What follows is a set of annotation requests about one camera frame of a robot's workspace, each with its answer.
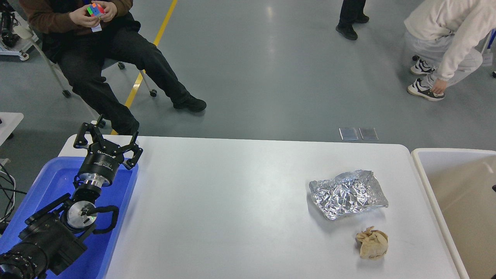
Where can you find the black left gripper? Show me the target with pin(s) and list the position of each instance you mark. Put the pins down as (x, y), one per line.
(100, 161)

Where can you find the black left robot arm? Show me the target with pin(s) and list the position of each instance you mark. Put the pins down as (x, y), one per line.
(54, 235)

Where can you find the blue plastic tray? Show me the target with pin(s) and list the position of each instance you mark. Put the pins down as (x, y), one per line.
(56, 179)

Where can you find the white side table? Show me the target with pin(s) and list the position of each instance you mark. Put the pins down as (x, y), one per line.
(9, 122)

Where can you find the seated person brown sweater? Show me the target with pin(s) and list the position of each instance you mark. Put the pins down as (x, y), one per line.
(79, 44)

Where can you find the colourful puzzle cube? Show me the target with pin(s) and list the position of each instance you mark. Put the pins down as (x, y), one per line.
(95, 10)

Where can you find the grey office chair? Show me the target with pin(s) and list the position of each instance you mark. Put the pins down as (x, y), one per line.
(26, 33)

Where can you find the left metal floor plate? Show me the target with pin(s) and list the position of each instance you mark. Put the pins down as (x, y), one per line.
(348, 133)

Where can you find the metal floor plate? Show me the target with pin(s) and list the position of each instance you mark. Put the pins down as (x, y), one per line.
(348, 133)
(368, 134)

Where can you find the crumpled aluminium foil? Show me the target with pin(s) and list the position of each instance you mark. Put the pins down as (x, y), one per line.
(347, 194)

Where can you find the right metal floor plate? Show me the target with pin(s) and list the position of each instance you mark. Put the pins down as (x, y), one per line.
(368, 134)

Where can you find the person in black trousers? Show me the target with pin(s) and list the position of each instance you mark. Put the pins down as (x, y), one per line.
(352, 12)

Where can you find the crumpled brown paper ball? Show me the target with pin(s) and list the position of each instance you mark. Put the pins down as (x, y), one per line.
(373, 243)

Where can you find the person in white clothes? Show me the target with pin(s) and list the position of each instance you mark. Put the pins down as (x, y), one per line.
(444, 34)

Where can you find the beige plastic bin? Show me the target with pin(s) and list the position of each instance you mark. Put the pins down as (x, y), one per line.
(460, 185)

